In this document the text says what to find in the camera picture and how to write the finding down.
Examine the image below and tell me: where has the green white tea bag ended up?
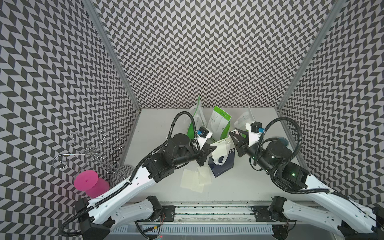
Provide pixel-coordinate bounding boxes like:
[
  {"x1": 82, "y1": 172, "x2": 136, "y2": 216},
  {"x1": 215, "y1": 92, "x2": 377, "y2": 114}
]
[
  {"x1": 208, "y1": 106, "x2": 232, "y2": 142},
  {"x1": 234, "y1": 107, "x2": 255, "y2": 131},
  {"x1": 187, "y1": 96, "x2": 207, "y2": 140}
]

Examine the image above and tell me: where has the pink plastic disc spool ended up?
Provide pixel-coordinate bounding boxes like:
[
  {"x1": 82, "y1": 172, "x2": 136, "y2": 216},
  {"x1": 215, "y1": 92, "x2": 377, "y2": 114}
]
[{"x1": 74, "y1": 170, "x2": 110, "y2": 199}]

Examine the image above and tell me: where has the green white tea bag left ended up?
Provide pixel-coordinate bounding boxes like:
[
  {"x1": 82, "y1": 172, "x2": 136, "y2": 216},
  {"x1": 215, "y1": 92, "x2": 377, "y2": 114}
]
[{"x1": 187, "y1": 96, "x2": 207, "y2": 140}]

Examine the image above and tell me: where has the green white tea bag right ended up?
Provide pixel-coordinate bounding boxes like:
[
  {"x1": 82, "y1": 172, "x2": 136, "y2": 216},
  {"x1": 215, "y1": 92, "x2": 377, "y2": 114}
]
[{"x1": 234, "y1": 107, "x2": 255, "y2": 131}]

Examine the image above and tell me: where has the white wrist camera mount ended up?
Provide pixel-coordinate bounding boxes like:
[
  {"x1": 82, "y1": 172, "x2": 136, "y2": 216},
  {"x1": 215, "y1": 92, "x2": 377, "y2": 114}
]
[
  {"x1": 197, "y1": 127, "x2": 213, "y2": 149},
  {"x1": 246, "y1": 121, "x2": 264, "y2": 147}
]

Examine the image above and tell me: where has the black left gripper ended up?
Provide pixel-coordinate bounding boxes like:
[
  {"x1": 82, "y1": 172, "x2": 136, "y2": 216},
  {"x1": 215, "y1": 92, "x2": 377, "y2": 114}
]
[{"x1": 172, "y1": 138, "x2": 216, "y2": 166}]

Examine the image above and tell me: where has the green white tea bag middle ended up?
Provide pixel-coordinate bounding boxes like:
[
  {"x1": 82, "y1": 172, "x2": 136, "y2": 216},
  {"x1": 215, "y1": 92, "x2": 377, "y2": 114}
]
[{"x1": 208, "y1": 106, "x2": 232, "y2": 142}]

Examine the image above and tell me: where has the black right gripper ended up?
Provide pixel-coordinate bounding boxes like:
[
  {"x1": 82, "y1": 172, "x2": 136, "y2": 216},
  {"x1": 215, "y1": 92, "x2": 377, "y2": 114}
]
[{"x1": 229, "y1": 128, "x2": 274, "y2": 174}]

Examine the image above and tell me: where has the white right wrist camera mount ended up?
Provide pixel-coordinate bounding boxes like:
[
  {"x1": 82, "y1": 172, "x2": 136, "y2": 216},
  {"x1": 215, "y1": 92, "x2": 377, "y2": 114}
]
[{"x1": 246, "y1": 121, "x2": 264, "y2": 147}]

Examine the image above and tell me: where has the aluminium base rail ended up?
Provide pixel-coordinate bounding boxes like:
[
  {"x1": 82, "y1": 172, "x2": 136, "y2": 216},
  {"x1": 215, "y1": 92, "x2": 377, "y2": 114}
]
[{"x1": 89, "y1": 202, "x2": 340, "y2": 238}]

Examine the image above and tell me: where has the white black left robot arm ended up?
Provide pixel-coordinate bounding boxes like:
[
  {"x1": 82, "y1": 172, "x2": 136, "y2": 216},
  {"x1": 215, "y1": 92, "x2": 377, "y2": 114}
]
[{"x1": 59, "y1": 111, "x2": 216, "y2": 240}]

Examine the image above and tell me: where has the blue-grey ceramic cup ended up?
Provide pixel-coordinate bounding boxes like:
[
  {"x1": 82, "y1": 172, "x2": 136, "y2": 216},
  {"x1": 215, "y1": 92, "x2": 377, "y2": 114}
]
[{"x1": 278, "y1": 137, "x2": 290, "y2": 146}]

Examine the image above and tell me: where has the navy and cream tote bag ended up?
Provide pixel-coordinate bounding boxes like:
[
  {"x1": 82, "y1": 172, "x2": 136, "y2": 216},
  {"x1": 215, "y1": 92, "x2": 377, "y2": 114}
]
[{"x1": 208, "y1": 137, "x2": 236, "y2": 178}]

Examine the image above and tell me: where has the silver wire rack stand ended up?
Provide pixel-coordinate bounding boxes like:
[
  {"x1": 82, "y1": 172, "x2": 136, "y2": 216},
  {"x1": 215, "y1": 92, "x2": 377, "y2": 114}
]
[{"x1": 52, "y1": 126, "x2": 129, "y2": 181}]

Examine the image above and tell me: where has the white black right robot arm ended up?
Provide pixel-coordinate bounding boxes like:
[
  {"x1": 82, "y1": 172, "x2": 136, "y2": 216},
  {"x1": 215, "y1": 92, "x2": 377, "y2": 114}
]
[{"x1": 229, "y1": 117, "x2": 384, "y2": 240}]

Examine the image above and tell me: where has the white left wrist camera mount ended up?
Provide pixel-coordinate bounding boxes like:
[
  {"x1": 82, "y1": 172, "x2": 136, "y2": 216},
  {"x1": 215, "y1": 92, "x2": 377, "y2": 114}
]
[{"x1": 197, "y1": 127, "x2": 213, "y2": 149}]

